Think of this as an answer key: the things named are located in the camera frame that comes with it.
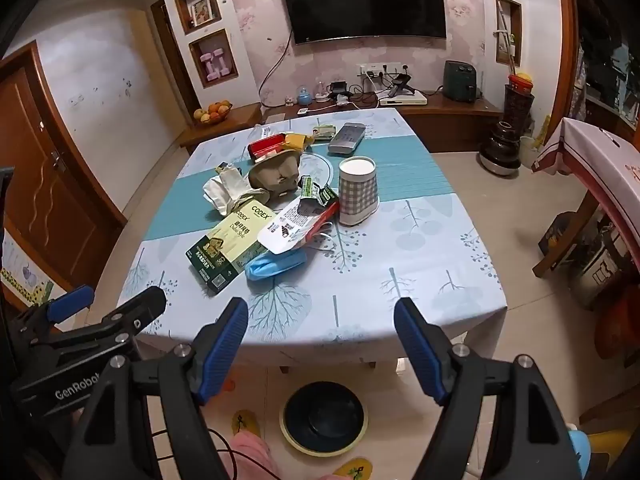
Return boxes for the blue stool white legs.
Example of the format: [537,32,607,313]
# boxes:
[567,427,593,480]

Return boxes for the white courier bag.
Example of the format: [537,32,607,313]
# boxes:
[257,197,341,256]

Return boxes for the yellow slipper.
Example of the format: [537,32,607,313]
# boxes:
[231,409,262,438]
[332,456,375,480]

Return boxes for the white wall niche shelf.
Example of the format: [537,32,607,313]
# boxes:
[477,0,523,66]
[155,0,258,106]

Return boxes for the checked paper cup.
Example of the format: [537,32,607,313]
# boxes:
[337,156,381,227]

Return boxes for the television cable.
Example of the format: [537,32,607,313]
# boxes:
[257,30,296,108]

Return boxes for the wall power outlet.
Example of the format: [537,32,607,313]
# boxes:
[357,62,408,75]

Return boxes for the photo frame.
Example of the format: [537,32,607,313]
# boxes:
[189,0,213,26]

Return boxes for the wall poster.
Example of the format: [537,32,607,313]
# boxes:
[0,230,68,311]

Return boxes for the brown stacked pot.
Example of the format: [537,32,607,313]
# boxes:
[479,120,523,177]

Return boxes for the yellow packet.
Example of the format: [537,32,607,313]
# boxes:
[282,131,313,152]

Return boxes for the grey flat box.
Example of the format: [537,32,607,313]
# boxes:
[327,122,367,154]

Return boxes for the green chocolate box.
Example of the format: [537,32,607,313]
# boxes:
[186,202,278,295]

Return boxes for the wooden door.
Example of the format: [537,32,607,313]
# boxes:
[0,42,128,281]

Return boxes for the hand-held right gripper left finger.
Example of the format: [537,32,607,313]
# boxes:
[72,297,249,480]

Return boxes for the side table with red-edged cloth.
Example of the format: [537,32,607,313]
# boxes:
[532,117,640,281]

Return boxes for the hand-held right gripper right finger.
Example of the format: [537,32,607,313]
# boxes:
[394,297,583,480]

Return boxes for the fruit bowl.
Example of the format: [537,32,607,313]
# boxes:
[194,101,233,125]

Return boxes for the person's pink trouser leg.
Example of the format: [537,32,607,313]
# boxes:
[230,432,273,480]

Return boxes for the white set-top box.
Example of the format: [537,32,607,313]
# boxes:
[378,91,428,107]

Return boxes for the dark trash bin yellow rim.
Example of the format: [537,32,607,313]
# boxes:
[280,381,369,457]

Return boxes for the tall wicker basket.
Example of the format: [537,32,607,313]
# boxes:
[502,82,535,136]

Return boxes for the dark green air fryer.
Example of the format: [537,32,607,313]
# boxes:
[443,60,478,103]

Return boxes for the red box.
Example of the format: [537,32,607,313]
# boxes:
[247,135,288,160]

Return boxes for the black television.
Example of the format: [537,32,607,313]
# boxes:
[277,0,447,46]

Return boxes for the blue face mask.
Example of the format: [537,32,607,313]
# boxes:
[245,249,309,283]

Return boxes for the table with tree tablecloth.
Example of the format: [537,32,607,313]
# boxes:
[117,107,508,361]

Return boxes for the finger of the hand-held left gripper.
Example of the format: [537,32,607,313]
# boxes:
[47,287,168,361]
[15,285,96,348]

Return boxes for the crumpled cream paper bag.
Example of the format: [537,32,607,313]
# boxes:
[202,162,271,216]

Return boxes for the wooden television cabinet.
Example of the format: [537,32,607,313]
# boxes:
[179,91,503,153]

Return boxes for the dark cardboard box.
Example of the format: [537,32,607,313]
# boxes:
[537,212,578,271]

